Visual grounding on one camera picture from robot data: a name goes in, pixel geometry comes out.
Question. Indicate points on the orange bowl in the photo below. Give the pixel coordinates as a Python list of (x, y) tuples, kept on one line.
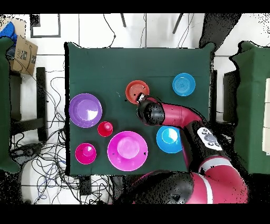
[(135, 89)]

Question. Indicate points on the wide purple bowl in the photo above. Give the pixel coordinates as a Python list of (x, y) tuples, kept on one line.
[(85, 110)]

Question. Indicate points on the flat-bottomed blue bowl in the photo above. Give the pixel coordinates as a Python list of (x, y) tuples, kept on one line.
[(184, 84)]

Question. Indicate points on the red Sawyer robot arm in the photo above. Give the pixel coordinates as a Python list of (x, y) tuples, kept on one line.
[(179, 115)]

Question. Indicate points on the red cup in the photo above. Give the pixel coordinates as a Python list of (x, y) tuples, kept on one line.
[(105, 129)]

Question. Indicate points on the large pink bowl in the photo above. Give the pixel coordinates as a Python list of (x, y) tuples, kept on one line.
[(126, 148)]

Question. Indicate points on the deep blue bowl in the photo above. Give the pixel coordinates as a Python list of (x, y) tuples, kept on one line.
[(167, 139)]

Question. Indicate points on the dark green table cloth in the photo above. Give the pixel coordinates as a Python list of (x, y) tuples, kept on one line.
[(105, 63)]

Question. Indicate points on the small crimson bowl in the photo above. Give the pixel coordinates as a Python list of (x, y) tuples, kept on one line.
[(85, 154)]

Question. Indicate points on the black tripod leg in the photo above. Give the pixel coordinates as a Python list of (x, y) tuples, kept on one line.
[(177, 23), (123, 20)]

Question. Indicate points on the black wooden bench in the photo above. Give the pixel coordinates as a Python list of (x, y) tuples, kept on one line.
[(41, 103)]

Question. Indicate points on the grey black equipment base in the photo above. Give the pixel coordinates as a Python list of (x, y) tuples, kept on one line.
[(28, 150)]

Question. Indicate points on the person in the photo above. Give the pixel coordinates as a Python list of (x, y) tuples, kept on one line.
[(217, 29)]

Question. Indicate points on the green cloth covered table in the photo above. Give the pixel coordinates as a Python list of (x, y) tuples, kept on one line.
[(253, 95), (4, 105)]

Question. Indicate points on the cardboard box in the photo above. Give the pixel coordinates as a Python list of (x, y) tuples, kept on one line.
[(23, 56)]

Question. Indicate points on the white box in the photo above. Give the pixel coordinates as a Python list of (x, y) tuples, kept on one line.
[(266, 116)]

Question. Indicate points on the blue bag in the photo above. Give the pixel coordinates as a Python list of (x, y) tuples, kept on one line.
[(8, 31)]

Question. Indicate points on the black square floor frame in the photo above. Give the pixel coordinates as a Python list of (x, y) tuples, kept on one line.
[(59, 25)]

